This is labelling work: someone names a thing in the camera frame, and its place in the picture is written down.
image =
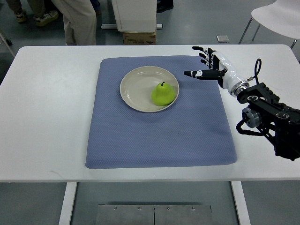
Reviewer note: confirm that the grey table foot bar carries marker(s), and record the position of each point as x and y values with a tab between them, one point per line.
113	26

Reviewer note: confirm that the small grey floor plate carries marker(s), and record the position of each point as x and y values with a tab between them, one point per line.
222	39

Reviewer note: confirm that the green pear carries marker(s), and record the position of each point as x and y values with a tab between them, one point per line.
163	94

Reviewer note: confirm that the white chair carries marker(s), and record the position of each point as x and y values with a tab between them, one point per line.
281	17

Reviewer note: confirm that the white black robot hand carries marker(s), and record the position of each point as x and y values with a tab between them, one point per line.
219	69

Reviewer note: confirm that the white green sneaker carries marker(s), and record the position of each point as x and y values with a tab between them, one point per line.
47	18

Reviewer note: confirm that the blue quilted mat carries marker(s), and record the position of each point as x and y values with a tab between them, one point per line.
193	131

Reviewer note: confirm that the right white table leg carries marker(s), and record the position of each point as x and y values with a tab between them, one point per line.
240	203

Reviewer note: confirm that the white table leg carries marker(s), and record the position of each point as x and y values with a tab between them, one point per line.
68	203
240	203

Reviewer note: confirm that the left white table leg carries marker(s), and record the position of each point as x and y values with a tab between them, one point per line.
68	203

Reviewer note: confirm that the white cabinet panel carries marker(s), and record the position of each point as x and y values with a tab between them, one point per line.
137	16

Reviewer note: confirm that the beige round plate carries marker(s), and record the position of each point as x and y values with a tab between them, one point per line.
137	85

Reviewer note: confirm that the beige sneaker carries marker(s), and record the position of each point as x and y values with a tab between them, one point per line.
21	16

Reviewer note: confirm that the cardboard box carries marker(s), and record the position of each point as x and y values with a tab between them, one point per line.
139	38

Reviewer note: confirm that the metal floor plate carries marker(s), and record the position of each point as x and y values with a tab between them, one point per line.
154	215

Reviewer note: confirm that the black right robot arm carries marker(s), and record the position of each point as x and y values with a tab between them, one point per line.
266	116

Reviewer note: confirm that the person in beige trousers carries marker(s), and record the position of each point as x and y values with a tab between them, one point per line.
80	21

